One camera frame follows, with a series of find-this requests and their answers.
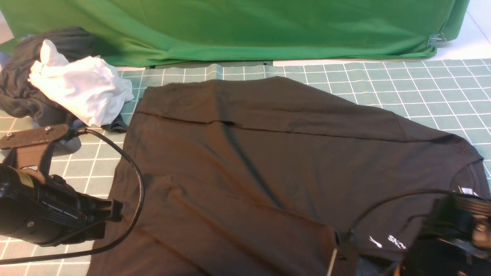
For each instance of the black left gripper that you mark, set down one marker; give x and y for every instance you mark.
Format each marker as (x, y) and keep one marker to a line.
(46, 211)

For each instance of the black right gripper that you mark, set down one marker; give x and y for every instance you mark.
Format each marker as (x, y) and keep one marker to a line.
(455, 240)

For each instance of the dark gray long-sleeved shirt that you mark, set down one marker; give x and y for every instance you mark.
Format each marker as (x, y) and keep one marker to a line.
(258, 178)

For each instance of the blue crumpled garment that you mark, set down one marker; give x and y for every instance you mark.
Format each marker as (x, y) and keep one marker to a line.
(117, 125)

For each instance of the white crumpled garment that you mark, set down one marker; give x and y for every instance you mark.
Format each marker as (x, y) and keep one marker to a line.
(89, 88)

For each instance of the green checkered table mat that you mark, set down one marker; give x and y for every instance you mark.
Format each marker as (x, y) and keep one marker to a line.
(452, 96)

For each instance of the green backdrop cloth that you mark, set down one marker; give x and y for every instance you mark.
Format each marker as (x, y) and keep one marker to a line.
(141, 33)

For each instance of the metal binder clip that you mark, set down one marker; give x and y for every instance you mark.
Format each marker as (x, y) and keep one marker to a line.
(436, 40)

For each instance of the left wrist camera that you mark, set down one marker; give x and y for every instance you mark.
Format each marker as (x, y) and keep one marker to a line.
(36, 147)

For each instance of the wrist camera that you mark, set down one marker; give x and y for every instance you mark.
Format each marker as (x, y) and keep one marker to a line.
(36, 147)
(345, 258)

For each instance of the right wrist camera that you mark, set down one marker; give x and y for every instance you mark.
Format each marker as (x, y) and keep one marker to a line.
(345, 258)

